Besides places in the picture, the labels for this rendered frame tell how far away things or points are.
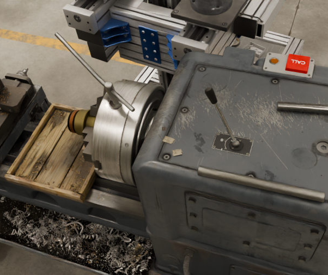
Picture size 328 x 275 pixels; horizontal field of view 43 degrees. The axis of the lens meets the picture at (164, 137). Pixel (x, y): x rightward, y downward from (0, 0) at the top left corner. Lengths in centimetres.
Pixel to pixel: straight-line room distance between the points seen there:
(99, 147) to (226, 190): 39
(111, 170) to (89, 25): 73
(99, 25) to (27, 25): 204
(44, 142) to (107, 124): 50
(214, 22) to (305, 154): 66
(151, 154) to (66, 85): 213
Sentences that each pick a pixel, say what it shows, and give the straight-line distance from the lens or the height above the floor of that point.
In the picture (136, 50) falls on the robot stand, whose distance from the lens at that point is 187.
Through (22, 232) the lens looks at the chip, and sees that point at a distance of 181.
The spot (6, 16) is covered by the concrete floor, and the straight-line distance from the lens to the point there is 397.
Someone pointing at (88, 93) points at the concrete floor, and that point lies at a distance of 299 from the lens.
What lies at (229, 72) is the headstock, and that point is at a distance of 120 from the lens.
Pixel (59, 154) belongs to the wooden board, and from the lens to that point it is 156.
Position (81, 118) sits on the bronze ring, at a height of 112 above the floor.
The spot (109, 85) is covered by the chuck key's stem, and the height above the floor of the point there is 132.
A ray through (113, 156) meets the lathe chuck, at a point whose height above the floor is 115.
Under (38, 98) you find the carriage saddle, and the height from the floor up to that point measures 90.
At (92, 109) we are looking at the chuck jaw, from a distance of 132.
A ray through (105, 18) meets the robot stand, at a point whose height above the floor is 104.
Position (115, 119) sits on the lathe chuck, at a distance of 115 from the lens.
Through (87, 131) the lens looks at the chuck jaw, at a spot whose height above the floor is 111.
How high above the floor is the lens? 209
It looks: 52 degrees down
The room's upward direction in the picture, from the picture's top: 8 degrees counter-clockwise
